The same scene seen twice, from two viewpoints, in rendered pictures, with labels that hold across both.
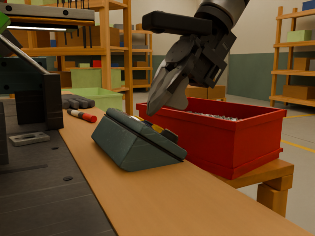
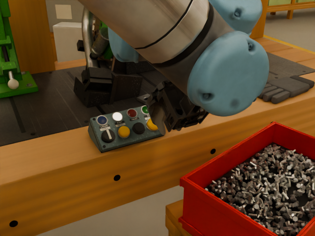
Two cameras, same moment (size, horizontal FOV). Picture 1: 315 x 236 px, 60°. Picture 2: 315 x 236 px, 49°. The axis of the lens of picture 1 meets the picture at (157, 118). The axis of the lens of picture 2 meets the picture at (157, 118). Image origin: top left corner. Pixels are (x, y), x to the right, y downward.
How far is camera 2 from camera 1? 0.82 m
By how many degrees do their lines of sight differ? 83
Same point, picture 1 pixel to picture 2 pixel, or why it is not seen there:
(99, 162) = not seen: hidden behind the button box
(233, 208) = (39, 163)
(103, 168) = not seen: hidden behind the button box
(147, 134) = (91, 123)
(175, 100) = (157, 123)
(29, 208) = (60, 119)
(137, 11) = not seen: outside the picture
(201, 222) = (33, 154)
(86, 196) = (65, 128)
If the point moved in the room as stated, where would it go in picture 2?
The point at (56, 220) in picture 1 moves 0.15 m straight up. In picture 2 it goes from (49, 125) to (39, 65)
